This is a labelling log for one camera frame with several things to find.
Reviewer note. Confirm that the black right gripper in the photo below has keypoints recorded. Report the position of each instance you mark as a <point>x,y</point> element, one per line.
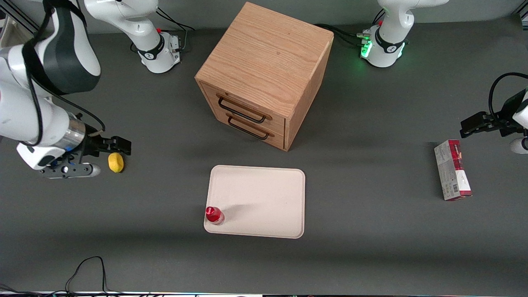
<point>91,145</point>

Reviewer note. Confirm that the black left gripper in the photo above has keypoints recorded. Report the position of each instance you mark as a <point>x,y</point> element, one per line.
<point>505,116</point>

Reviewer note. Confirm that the red coke bottle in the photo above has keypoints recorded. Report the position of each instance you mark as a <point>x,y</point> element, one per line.
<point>214,215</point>

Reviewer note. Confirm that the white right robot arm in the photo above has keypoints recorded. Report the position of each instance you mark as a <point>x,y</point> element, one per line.
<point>24,103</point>

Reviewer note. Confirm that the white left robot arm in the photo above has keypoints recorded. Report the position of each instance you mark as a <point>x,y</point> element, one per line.
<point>387,45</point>

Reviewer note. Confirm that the cream rectangular tray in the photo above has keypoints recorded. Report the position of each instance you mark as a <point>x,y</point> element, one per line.
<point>264,198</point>

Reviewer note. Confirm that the yellow lemon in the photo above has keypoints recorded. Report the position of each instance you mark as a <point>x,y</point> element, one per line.
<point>116,163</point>

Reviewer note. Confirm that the red plaid carton box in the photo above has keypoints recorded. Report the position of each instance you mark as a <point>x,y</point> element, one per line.
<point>449,173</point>

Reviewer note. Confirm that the wooden drawer front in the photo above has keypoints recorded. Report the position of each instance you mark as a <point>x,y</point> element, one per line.
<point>279,140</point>
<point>211,99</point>

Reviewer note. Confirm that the wooden drawer cabinet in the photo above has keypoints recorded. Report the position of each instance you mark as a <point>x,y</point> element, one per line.
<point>264,53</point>

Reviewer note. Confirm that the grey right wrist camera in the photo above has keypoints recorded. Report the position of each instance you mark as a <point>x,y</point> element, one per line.
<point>82,169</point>

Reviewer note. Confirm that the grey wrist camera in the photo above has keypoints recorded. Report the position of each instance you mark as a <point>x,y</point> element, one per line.
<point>519,145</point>
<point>82,169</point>

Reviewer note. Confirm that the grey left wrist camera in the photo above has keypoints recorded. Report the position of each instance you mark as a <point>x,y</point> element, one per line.
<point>519,145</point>

